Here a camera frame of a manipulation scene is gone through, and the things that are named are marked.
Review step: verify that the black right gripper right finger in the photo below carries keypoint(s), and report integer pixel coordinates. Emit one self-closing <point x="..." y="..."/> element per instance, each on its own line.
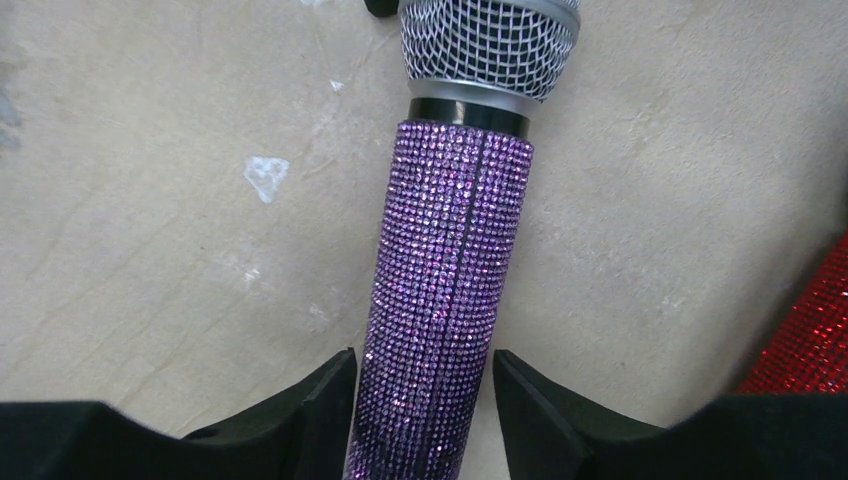
<point x="552" y="432"/>

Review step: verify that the purple glitter microphone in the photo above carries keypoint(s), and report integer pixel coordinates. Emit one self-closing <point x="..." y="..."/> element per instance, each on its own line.
<point x="461" y="161"/>

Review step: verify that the red glitter microphone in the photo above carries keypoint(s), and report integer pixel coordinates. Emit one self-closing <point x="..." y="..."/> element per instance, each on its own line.
<point x="808" y="351"/>

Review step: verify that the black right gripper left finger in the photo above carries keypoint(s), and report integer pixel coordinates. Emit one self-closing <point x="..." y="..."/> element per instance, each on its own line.
<point x="298" y="433"/>

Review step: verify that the tripod shock mount stand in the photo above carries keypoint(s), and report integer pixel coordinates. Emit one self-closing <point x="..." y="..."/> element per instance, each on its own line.
<point x="382" y="8"/>

